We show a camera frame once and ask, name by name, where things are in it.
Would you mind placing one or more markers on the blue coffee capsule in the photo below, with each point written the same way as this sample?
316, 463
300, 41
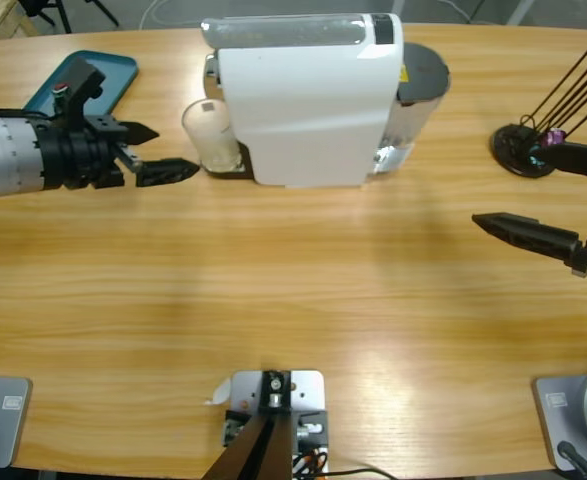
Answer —
535, 159

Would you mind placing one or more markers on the teal plastic tray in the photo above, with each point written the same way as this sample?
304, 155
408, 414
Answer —
115, 75

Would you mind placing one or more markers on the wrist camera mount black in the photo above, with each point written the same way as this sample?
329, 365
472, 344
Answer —
75, 92

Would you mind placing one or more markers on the dark camera post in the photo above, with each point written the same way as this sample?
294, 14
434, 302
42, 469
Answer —
263, 450

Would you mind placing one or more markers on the white capsule coffee machine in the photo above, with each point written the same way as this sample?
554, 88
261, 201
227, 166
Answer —
303, 110

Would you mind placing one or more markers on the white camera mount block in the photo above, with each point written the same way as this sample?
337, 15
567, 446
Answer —
305, 390

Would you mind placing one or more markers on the white table frame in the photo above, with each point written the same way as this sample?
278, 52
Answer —
520, 12

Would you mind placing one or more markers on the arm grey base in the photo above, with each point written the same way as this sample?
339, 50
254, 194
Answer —
8, 415
558, 415

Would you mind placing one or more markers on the clear drinking glass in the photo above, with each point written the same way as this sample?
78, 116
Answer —
213, 135

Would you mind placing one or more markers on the white tape scrap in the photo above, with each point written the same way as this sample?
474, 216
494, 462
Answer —
221, 392

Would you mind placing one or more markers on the black tripod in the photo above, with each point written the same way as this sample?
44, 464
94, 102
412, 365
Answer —
63, 17

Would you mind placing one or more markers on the black capsule holder with rods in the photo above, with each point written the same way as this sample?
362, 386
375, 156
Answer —
510, 147

